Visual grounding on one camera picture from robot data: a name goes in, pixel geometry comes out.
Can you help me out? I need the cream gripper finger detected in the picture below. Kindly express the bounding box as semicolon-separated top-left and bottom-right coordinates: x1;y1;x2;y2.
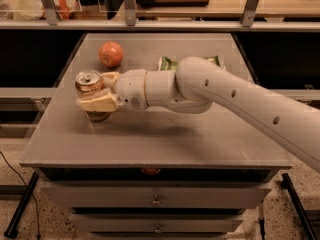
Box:
101;72;120;88
76;88;123;112

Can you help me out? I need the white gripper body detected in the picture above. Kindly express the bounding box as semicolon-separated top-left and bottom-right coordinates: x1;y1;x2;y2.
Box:
115;69;148;110

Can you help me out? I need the orange LaCroix soda can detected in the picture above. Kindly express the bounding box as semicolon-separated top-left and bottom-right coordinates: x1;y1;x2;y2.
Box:
75;71;110;122

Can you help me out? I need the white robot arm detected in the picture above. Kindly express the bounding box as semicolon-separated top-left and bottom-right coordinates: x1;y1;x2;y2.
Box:
75;57;320;172

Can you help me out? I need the orange fruit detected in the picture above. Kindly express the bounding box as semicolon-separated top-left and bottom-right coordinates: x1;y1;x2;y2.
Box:
99;42;124;68

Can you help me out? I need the green chip bag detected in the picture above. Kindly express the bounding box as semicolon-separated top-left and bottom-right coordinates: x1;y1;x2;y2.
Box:
158;55;225;71

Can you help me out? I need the grey drawer cabinet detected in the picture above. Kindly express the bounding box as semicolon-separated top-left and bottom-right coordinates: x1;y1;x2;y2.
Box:
23;33;291;240

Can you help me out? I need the top drawer with knob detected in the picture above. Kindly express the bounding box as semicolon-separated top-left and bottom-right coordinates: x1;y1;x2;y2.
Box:
42;183;271;209

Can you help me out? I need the drawer with knob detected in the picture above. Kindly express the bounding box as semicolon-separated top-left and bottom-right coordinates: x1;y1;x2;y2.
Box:
70;214;243;233
42;183;271;209

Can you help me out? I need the lower drawer with knob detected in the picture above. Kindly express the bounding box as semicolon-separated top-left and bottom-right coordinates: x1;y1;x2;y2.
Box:
70;214;243;233

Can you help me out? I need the black floor cable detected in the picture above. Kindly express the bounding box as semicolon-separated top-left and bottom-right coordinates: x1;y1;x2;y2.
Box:
0;150;42;240

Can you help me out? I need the black left floor rail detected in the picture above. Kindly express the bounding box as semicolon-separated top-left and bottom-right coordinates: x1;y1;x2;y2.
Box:
4;173;39;239

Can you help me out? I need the black floor rail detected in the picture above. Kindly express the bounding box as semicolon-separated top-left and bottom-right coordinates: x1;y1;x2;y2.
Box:
281;173;320;240
4;173;39;239

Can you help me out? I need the black right floor rail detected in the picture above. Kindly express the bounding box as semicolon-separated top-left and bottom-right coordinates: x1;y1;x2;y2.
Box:
281;173;320;240

